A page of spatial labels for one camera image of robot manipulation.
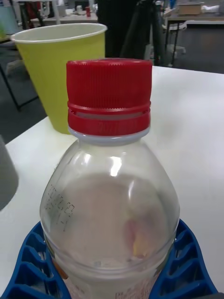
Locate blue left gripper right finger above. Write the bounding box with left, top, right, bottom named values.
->
left=149, top=218, right=219, bottom=299

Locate red-capped clear plastic bottle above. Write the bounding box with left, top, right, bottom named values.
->
left=39, top=58, right=181, bottom=299

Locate black tripod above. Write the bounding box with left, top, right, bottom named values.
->
left=121, top=0, right=165, bottom=66

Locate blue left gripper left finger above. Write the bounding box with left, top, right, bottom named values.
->
left=0, top=221, right=72, bottom=299

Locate grey plastic bin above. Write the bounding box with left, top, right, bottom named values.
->
left=0, top=135, right=20, bottom=211

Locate yellow-green plastic bin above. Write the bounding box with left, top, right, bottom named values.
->
left=11, top=22, right=108, bottom=135

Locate brown cardboard box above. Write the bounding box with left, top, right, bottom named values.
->
left=178, top=2, right=203, bottom=15

